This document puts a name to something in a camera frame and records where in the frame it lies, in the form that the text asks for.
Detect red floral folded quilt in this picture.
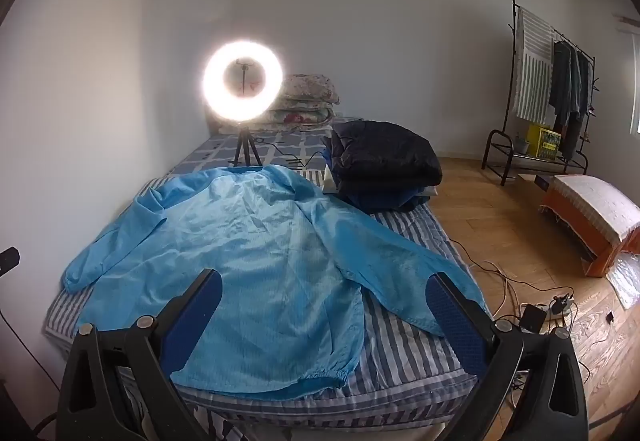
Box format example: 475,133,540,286
260,101,334,128

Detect dark hanging clothes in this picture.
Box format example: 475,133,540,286
548,40,596,160

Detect tangled floor cables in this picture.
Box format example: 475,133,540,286
470,261,576,322

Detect blue white striped blanket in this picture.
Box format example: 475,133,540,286
44,166,481,441

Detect black tripod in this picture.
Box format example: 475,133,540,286
227,122,264,168

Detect blue folded garment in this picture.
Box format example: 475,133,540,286
320,148,436,214

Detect yellow box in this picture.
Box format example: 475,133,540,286
527,123,563,158

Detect white power strip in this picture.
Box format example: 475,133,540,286
537,302,575,323

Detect pale floral folded quilt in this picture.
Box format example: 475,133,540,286
280,73,341,106

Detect black power adapter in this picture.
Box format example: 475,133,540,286
517,303,547,334

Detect light blue work coat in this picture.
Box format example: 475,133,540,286
61,164,493,401

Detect black folded puffer jacket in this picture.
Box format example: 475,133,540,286
330,120,444,194

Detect blue patterned bed sheet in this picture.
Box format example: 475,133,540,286
170,115,366,182

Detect bubble wrap sheet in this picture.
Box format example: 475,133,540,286
605,257,640,309

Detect bright window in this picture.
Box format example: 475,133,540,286
629,33,640,136

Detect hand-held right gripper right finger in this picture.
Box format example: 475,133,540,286
424,272,590,441

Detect black ring light cable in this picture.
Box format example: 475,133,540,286
255,136,332,170

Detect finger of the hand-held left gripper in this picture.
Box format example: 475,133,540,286
0,247,21,277

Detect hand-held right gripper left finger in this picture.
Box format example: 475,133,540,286
56,268,223,441

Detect white cloth cover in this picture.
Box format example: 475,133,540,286
542,174,640,244

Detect striped hanging towel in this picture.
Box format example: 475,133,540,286
511,6,556,124

